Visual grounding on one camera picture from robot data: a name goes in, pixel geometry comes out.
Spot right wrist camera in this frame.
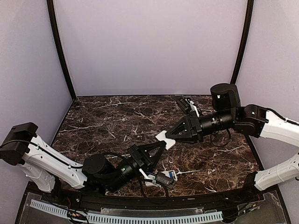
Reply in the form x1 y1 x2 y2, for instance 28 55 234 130
176 97 202 117

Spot black front table rail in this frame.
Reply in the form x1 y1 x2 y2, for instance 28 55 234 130
42 189 264 210

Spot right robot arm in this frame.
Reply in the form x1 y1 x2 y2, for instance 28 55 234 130
165 83 299 147

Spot white slotted cable duct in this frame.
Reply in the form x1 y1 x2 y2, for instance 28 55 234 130
30 199 223 224

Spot right black frame post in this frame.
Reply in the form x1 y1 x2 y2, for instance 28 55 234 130
230 0 254 84

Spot left black frame post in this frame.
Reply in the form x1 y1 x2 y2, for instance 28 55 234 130
46 0 77 101

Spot white remote control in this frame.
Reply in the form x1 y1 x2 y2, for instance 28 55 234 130
144 170 178 187

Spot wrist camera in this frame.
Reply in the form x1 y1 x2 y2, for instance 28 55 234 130
139 169 176 189
176 97 202 117

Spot black frame post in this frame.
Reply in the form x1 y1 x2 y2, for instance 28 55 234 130
46 0 77 101
230 0 254 84

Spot white battery cover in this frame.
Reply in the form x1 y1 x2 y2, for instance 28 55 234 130
155 130 176 150

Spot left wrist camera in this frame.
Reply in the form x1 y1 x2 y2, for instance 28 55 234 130
139 169 176 189

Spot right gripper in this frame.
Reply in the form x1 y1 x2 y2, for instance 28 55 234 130
165 110 236 144

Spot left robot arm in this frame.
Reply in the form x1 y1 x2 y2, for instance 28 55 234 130
0 122 168 203

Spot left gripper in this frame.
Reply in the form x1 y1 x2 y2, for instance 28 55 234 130
106 141 168 195

